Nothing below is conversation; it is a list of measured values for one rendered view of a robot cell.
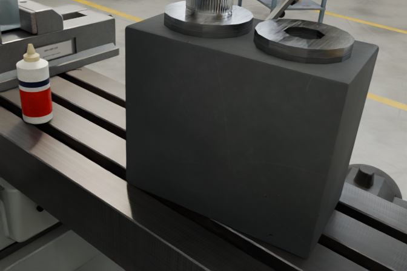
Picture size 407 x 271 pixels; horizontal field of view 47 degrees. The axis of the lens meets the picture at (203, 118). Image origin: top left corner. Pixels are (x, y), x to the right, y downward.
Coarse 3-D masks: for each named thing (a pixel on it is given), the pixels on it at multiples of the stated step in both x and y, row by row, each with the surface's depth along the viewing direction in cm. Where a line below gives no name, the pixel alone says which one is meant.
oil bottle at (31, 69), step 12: (24, 60) 61; (36, 60) 61; (24, 72) 60; (36, 72) 60; (48, 72) 63; (24, 84) 61; (36, 84) 61; (48, 84) 63; (24, 96) 62; (36, 96) 62; (48, 96) 63; (24, 108) 63; (36, 108) 63; (48, 108) 64; (24, 120) 64; (36, 120) 64; (48, 120) 65
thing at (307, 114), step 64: (128, 64) 46; (192, 64) 42; (256, 64) 39; (320, 64) 39; (128, 128) 50; (192, 128) 45; (256, 128) 42; (320, 128) 38; (192, 192) 49; (256, 192) 44; (320, 192) 41
